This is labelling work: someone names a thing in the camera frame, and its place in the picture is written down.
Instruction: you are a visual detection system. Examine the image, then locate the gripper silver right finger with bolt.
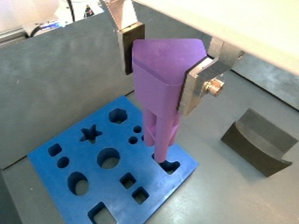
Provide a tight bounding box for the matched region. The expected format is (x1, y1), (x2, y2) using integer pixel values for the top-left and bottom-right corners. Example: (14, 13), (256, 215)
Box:
(178, 38), (243, 116)

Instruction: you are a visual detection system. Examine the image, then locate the purple three prong peg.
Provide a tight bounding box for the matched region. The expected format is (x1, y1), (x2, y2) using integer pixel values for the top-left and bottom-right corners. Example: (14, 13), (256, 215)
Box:
(133, 38), (207, 163)

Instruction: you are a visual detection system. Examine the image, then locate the black cable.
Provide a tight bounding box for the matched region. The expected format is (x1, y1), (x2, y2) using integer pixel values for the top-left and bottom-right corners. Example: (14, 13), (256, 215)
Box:
(30, 0), (78, 39)

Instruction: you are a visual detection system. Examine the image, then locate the dark grey curved block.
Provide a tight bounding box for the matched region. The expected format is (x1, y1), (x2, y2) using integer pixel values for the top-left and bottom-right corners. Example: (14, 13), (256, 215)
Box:
(221, 108), (298, 177)

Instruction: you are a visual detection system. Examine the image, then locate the blue shape sorter board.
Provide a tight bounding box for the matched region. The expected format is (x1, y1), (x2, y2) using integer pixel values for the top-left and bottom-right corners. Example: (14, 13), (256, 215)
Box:
(29, 96), (198, 224)

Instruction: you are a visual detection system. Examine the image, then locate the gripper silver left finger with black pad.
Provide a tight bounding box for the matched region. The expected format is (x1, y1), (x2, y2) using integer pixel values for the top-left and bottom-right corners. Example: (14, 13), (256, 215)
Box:
(105, 0), (146, 74)

